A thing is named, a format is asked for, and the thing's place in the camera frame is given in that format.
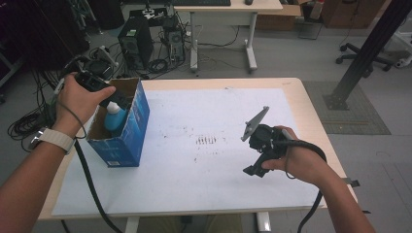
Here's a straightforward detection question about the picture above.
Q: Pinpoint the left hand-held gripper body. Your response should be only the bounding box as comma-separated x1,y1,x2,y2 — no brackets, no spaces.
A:
74,71,111,93

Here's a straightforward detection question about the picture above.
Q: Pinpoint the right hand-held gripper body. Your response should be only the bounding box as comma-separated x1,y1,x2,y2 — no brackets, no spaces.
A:
240,106,290,167

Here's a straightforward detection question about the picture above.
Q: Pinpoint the blue bottle with white cap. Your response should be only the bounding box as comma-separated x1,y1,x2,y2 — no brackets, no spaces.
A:
103,101,129,132

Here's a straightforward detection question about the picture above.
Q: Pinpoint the blue cardboard box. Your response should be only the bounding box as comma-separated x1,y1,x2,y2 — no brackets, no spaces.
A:
86,77,151,169

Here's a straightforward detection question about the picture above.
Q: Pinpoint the person's left hand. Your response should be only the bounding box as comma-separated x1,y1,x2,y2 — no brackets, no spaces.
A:
51,73,118,139

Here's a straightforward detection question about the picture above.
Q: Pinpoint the person's right hand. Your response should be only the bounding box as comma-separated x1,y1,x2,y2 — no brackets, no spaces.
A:
260,124,326,185

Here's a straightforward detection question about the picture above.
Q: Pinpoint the black round device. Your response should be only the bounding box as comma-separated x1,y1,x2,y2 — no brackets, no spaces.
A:
85,45,120,80

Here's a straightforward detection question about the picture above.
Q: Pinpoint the beige table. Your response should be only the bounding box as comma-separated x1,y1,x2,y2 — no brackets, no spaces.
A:
37,77,359,233

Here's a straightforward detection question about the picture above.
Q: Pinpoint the black computer tower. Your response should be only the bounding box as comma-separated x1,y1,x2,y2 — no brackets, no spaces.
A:
117,15,155,71

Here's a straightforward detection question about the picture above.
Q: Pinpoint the dark curtain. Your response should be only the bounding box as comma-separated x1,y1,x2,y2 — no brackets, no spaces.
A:
0,0,90,72

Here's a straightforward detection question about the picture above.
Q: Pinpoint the open computer case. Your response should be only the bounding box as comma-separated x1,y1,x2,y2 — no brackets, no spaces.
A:
162,15,187,63

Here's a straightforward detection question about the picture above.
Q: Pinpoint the grey floor mat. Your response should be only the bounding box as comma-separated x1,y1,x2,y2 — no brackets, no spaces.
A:
302,80,392,136

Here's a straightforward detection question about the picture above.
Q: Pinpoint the brown cardboard box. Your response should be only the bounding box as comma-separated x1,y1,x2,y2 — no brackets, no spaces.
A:
255,3,304,32

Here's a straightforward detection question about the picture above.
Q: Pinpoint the black office chair base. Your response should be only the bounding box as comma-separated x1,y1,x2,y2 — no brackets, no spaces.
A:
335,42,395,73

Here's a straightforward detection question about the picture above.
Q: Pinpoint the black keyboard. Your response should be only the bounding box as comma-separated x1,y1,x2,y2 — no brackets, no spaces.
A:
171,0,232,7

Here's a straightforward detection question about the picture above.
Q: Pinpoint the white desk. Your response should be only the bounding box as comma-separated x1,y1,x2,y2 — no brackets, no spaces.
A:
172,0,285,74

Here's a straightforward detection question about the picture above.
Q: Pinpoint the brown wooden cabinet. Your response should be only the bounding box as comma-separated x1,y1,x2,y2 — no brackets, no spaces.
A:
320,0,391,30

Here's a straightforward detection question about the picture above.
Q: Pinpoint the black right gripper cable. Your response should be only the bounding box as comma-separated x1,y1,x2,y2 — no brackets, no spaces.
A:
280,139,328,233

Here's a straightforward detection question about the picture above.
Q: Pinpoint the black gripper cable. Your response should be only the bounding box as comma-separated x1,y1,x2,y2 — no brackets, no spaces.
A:
73,139,124,233
280,139,328,233

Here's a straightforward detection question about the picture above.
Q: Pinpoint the coiled black floor cable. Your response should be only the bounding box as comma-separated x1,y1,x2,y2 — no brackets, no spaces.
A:
147,57,170,75

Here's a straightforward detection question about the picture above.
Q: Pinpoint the wristwatch with white strap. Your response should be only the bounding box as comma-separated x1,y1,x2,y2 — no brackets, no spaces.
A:
28,127,77,155

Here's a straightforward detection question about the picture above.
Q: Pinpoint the bundle of black cables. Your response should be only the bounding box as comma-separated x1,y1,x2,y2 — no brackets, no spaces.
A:
7,103,56,153

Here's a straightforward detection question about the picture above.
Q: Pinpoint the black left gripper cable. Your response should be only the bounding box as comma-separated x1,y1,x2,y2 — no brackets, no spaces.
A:
73,139,124,233

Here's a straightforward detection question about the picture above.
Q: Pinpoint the black metal post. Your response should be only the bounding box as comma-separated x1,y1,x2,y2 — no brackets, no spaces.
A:
323,0,412,112

